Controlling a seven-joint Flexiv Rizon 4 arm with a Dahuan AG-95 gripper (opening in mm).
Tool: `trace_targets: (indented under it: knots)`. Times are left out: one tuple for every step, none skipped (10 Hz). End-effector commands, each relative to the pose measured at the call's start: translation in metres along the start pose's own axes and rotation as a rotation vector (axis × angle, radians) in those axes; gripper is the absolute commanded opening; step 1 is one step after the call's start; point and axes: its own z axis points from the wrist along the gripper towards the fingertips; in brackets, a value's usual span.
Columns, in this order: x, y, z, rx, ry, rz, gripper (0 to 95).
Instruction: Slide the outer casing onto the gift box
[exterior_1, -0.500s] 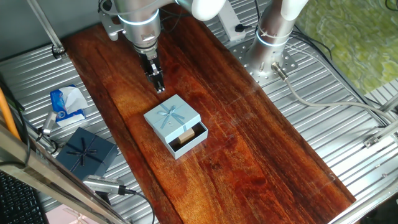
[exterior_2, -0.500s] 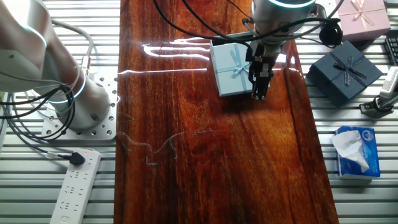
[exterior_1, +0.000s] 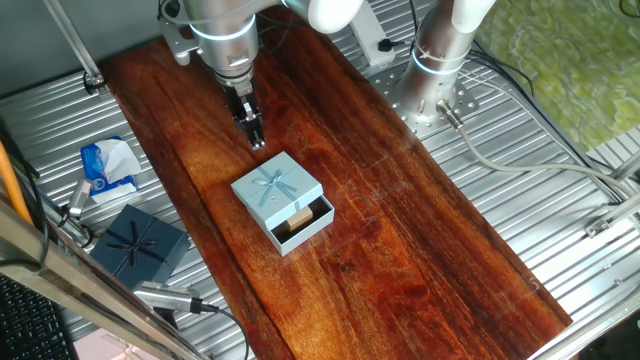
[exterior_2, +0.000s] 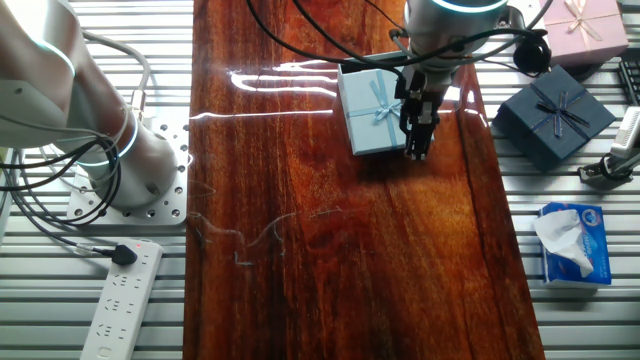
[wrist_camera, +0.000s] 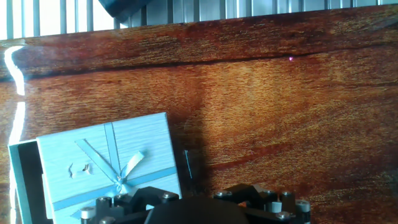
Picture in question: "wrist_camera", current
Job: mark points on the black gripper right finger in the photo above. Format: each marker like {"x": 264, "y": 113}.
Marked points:
{"x": 273, "y": 208}

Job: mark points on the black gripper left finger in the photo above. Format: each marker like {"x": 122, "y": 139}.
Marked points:
{"x": 124, "y": 205}

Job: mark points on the light blue casing with bow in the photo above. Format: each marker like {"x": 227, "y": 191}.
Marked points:
{"x": 93, "y": 155}

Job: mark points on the light blue inner gift box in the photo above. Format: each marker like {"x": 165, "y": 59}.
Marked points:
{"x": 29, "y": 174}

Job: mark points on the navy gift box with ribbon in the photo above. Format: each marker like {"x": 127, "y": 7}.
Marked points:
{"x": 121, "y": 9}

